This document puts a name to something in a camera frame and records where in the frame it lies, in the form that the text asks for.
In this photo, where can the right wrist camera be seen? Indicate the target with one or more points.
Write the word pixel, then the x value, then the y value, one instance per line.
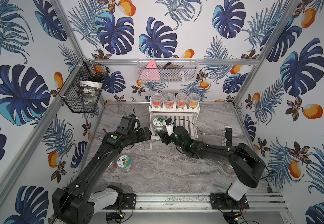
pixel 169 126

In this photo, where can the white mesh wall basket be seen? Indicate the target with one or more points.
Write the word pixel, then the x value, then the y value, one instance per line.
pixel 178 70

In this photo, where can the black wire basket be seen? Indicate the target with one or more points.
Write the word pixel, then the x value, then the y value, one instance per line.
pixel 81 98

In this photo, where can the black remote-like tool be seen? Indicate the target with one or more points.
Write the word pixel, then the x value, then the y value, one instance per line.
pixel 227 141

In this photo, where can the white bowl in wire basket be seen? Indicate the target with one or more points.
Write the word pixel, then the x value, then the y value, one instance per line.
pixel 92 84

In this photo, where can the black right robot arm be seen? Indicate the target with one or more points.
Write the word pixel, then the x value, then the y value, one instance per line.
pixel 247 165

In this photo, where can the clear seed container orange label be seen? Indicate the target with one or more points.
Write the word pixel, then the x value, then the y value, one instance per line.
pixel 194 100

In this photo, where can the white slatted wooden shelf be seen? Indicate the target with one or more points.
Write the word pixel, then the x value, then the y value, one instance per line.
pixel 184 117

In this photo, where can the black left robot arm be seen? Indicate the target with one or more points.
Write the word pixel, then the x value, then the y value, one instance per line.
pixel 74 204

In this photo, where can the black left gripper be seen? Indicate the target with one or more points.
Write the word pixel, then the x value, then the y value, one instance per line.
pixel 148 134

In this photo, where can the aluminium front rail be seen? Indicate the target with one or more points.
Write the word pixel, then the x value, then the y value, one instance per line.
pixel 163 202

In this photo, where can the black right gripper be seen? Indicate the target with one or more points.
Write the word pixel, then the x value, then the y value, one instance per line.
pixel 164 137

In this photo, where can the pink triangular packet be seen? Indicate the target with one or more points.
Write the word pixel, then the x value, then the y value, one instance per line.
pixel 149 73

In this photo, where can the clear seed container red label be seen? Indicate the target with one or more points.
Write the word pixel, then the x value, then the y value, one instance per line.
pixel 181 100

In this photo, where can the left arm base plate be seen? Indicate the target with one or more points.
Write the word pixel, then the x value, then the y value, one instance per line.
pixel 124 201

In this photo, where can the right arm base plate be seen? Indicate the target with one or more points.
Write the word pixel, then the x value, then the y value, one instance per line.
pixel 222 201

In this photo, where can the green white lid jar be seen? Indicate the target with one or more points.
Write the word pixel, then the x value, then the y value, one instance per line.
pixel 124 162

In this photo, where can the green lid seed jar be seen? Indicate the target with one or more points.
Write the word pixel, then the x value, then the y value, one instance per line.
pixel 158 125

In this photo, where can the red label lid jar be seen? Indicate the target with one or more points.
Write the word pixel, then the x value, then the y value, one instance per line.
pixel 228 170

